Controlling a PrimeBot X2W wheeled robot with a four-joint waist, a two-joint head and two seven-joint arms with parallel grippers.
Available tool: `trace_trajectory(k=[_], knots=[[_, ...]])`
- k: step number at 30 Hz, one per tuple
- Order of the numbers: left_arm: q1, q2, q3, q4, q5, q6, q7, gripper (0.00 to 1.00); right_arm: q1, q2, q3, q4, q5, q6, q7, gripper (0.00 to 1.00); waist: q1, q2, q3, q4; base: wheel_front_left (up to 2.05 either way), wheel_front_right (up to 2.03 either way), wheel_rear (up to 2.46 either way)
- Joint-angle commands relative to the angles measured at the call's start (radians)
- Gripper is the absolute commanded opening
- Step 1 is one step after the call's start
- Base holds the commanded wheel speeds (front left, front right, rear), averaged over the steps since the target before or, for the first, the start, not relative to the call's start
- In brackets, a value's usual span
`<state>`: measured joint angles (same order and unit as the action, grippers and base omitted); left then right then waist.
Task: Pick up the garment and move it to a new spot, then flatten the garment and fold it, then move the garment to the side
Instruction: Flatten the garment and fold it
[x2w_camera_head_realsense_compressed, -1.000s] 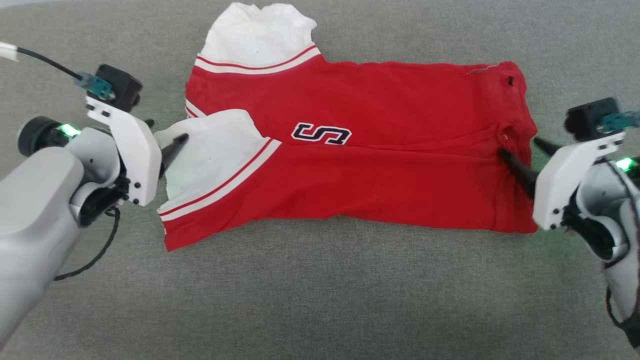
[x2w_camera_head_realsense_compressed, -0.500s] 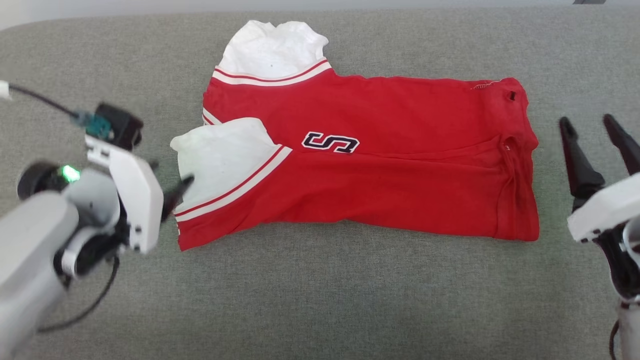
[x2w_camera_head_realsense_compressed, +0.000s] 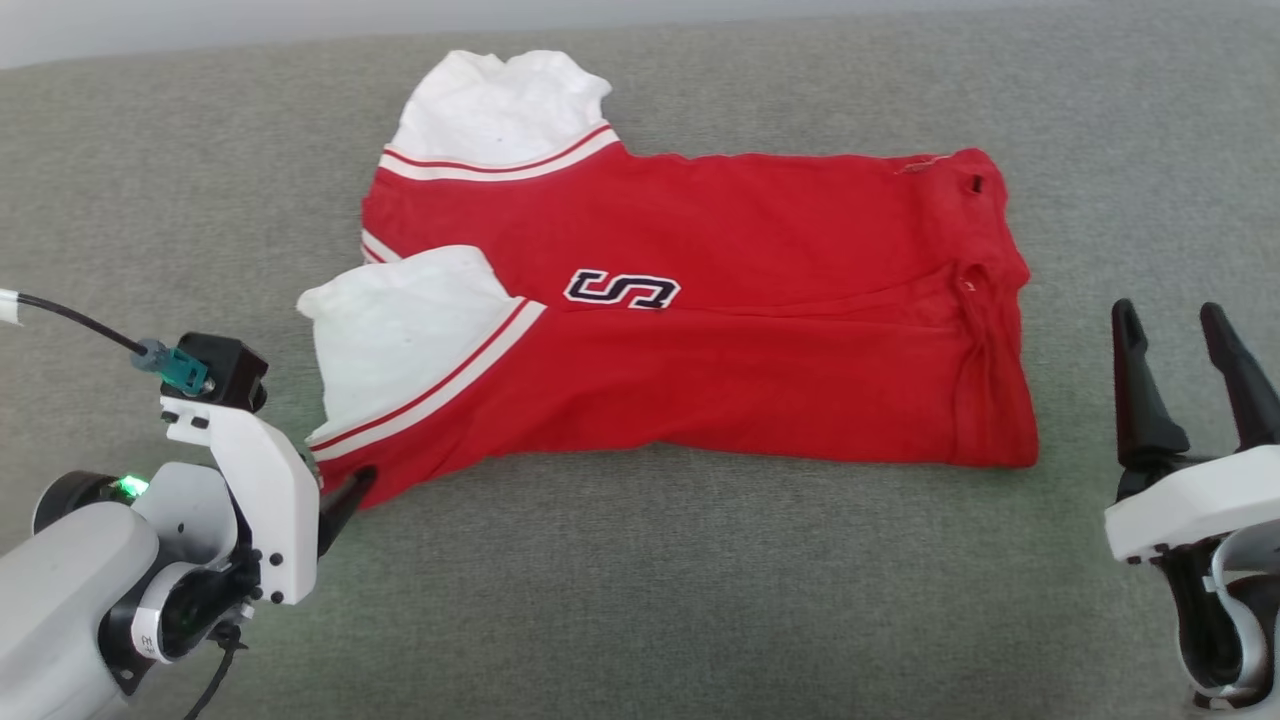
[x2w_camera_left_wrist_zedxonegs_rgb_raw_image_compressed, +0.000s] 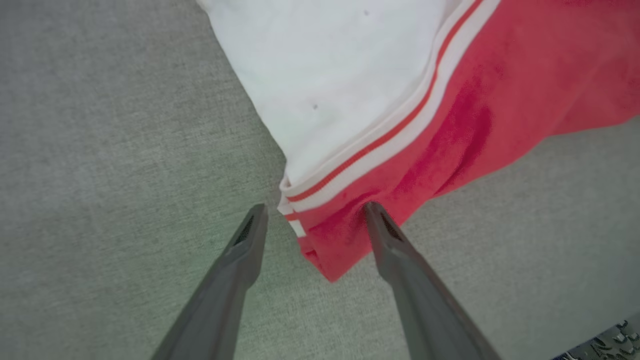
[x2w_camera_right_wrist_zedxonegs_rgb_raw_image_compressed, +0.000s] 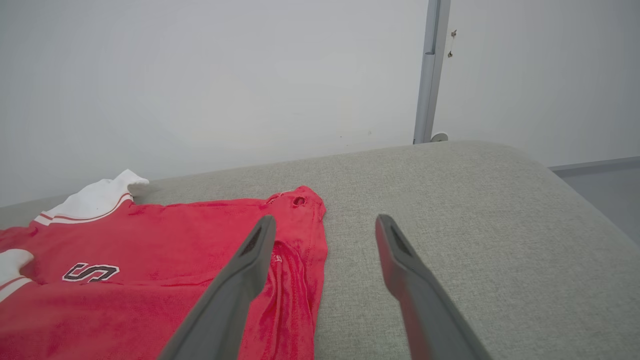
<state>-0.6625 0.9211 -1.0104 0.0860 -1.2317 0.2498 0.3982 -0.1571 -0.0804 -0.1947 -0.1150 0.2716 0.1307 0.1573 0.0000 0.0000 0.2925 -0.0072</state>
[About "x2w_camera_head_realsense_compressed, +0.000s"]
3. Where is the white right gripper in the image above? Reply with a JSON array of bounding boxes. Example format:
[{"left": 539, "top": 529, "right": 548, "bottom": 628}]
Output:
[{"left": 1103, "top": 298, "right": 1280, "bottom": 567}]

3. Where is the red and white shirt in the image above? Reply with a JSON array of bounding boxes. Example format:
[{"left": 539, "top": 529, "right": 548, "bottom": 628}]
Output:
[{"left": 296, "top": 48, "right": 1041, "bottom": 512}]

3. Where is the teal left cable connector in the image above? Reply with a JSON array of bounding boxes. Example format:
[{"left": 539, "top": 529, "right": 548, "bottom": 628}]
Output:
[{"left": 132, "top": 339, "right": 210, "bottom": 397}]

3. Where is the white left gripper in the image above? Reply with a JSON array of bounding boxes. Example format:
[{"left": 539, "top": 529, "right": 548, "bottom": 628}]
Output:
[{"left": 160, "top": 395, "right": 380, "bottom": 607}]

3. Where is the black left camera cable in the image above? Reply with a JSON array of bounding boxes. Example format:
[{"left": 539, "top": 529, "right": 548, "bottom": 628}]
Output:
[{"left": 0, "top": 290, "right": 148, "bottom": 357}]

